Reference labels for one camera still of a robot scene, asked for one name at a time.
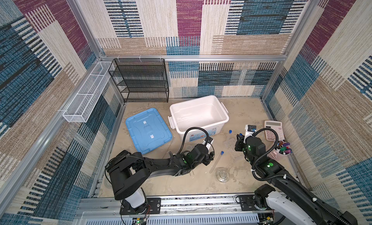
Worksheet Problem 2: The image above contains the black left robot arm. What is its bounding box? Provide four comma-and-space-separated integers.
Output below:
105, 127, 215, 209

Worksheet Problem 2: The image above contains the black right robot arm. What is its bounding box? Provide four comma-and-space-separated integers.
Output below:
234, 125, 358, 225

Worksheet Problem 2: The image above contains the pink calculator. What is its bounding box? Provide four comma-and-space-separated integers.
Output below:
264, 120, 285, 142

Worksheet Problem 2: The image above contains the glass flask with stopper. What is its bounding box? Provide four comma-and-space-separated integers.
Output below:
216, 167, 230, 182

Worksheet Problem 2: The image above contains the pink cup of markers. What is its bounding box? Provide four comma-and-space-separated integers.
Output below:
268, 140, 293, 161

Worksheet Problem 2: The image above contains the white plastic storage bin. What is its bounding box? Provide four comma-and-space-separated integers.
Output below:
168, 95, 229, 143

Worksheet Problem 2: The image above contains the blue plastic bin lid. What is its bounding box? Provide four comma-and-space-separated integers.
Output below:
126, 108, 173, 154

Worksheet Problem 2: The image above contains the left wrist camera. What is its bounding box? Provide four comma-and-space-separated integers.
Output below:
202, 136, 213, 148

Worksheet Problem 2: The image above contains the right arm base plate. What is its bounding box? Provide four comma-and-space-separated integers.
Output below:
237, 195, 267, 211

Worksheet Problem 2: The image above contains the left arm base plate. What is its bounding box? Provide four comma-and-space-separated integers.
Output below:
120, 197, 161, 215

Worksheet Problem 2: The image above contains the black wire shelf rack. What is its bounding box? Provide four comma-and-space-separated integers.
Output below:
108, 58, 170, 103

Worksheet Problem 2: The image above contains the white mesh wall basket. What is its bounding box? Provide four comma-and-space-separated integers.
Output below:
63, 61, 111, 123

